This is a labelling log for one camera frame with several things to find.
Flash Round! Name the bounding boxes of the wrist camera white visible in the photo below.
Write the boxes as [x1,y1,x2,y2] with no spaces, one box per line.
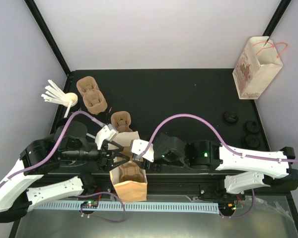
[95,124,119,150]
[130,139,154,162]

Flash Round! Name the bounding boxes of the stacked brown pulp cup carriers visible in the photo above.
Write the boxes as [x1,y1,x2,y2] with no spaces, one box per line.
[76,76,108,115]

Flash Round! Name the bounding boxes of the black paper cup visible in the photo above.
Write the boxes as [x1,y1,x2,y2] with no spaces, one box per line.
[55,118,68,129]

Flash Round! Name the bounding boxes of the black aluminium frame rail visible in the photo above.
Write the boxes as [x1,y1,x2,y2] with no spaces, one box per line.
[93,174,290,196]

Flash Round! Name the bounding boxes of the right black corner post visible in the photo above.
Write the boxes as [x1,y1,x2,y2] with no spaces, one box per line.
[262,0,291,37]

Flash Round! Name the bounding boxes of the paper cup holding stirrers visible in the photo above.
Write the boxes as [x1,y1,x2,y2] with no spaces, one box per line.
[63,93,78,107]

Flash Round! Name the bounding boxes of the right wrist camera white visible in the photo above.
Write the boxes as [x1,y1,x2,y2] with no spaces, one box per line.
[130,139,154,162]

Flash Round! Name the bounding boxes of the white printed paper bag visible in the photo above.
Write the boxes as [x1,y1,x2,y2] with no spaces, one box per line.
[232,36,288,100]

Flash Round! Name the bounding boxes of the brown pulp cup carrier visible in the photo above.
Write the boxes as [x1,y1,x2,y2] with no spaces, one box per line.
[111,111,133,133]
[119,147,145,183]

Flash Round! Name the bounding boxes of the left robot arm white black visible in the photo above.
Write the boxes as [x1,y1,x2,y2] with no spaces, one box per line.
[0,121,129,223]

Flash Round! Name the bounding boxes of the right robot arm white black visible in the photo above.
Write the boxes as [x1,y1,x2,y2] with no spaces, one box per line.
[136,134,298,200]

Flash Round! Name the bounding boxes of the light blue cable duct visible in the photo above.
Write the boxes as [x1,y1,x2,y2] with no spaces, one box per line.
[37,200,220,214]

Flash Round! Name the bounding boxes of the bundle of white wrapped straws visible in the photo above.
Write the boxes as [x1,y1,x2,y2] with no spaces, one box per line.
[41,80,69,106]

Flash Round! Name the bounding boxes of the black corner post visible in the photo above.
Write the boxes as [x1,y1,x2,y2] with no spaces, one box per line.
[24,0,71,75]
[262,0,291,37]

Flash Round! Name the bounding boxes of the left black corner post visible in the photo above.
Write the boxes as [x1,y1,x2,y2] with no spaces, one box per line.
[24,0,71,75]

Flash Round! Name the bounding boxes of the small green circuit board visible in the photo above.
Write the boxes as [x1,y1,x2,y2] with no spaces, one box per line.
[80,201,98,209]

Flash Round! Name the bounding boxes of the brown paper bag white handles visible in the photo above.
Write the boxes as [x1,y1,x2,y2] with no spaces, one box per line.
[109,131,148,203]

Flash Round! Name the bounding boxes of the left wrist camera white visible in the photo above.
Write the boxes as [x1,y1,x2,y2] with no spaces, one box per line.
[95,124,119,150]

